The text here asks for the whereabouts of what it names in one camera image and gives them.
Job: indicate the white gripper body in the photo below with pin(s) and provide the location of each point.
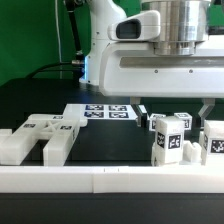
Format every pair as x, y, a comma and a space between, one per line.
133, 70

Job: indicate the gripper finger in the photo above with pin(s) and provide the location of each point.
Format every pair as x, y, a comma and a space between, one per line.
140, 112
208, 105

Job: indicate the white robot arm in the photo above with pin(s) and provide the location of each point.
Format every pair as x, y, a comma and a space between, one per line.
168, 50

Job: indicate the white fiducial marker sheet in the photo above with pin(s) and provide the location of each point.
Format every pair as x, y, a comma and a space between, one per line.
100, 111

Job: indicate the white tagged cube left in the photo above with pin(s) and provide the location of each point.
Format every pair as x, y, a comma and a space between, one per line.
152, 120

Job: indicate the white tagged cube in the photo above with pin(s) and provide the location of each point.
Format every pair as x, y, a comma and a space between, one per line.
186, 117
152, 120

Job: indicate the white chair back part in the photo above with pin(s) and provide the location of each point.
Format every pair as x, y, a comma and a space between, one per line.
59, 133

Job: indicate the white left fence block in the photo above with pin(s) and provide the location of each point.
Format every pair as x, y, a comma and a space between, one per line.
4, 134

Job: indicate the white tagged cube right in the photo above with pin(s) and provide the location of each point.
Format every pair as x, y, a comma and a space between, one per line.
186, 117

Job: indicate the white front fence bar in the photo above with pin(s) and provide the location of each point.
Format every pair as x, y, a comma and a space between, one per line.
183, 179

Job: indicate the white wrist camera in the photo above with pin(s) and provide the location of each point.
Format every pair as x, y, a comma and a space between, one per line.
144, 26

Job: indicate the white chair seat part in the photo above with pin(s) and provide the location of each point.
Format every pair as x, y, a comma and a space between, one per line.
188, 154

